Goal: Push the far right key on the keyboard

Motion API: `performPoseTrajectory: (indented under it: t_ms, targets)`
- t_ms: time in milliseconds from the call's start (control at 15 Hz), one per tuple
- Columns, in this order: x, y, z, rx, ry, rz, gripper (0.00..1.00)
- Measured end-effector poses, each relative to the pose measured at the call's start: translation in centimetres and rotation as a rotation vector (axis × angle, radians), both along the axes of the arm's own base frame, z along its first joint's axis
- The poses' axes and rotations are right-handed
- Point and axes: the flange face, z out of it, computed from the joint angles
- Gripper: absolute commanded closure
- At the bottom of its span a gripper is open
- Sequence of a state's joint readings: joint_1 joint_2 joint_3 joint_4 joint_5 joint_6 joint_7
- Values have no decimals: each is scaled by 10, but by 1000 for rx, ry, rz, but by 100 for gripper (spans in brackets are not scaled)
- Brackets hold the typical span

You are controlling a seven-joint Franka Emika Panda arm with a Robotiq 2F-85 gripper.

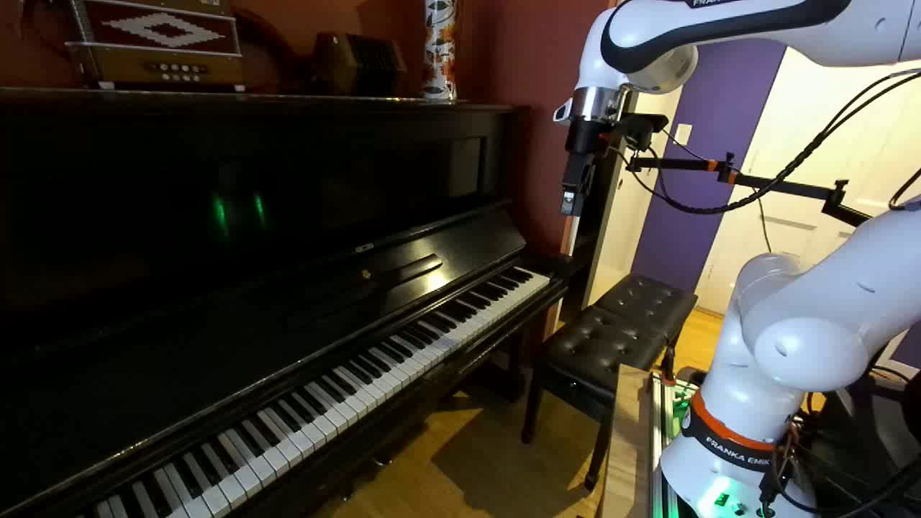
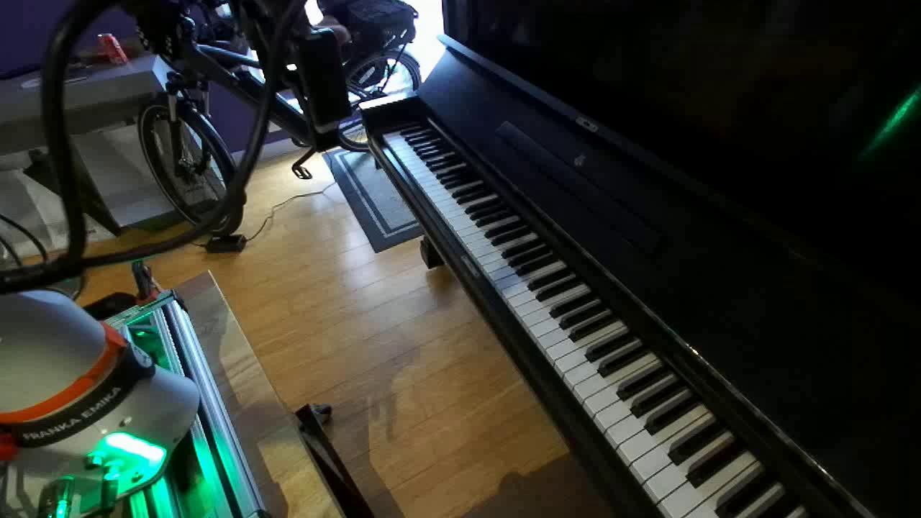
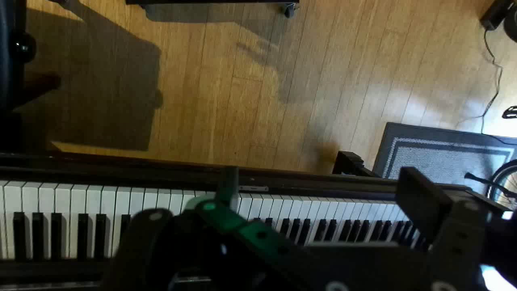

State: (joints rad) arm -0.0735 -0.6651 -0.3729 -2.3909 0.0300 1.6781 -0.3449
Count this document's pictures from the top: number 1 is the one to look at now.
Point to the aluminium robot mounting stand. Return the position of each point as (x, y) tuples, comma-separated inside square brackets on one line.
[(643, 426)]

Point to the black upright piano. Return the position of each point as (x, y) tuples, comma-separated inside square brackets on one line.
[(226, 307)]

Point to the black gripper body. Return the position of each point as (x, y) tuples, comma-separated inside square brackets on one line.
[(593, 118)]

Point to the dark object on piano top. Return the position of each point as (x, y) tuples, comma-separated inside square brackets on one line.
[(358, 63)]

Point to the black tufted piano bench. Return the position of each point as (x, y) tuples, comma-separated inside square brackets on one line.
[(633, 324)]

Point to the red patterned accordion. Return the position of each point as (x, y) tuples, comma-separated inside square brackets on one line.
[(155, 43)]

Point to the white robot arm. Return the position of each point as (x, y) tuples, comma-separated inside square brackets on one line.
[(790, 330)]

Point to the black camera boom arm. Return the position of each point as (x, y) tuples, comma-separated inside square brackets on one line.
[(730, 173)]

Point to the white wall switch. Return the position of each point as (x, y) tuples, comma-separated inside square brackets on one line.
[(683, 132)]

